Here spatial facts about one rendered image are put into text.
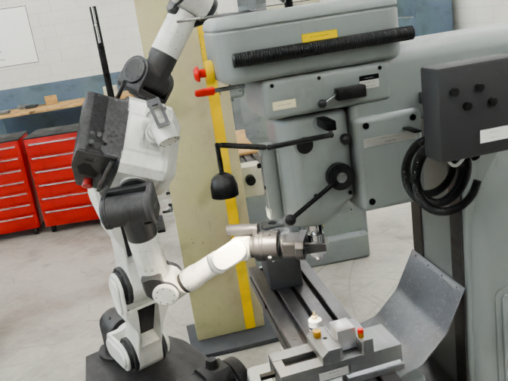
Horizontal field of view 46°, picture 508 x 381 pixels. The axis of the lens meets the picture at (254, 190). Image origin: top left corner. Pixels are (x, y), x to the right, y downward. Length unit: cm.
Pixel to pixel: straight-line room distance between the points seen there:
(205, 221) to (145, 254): 172
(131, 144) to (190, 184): 164
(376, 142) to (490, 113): 31
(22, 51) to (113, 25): 152
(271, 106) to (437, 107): 39
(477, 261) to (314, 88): 66
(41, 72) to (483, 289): 946
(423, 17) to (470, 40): 716
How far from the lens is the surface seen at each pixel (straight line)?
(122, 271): 219
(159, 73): 190
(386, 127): 159
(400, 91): 160
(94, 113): 179
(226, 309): 369
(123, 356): 243
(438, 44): 165
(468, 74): 138
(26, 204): 644
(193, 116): 331
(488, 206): 171
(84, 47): 1056
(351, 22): 151
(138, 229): 172
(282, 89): 148
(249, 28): 145
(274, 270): 218
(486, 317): 183
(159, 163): 177
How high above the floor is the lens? 190
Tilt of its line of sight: 17 degrees down
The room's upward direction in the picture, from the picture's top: 8 degrees counter-clockwise
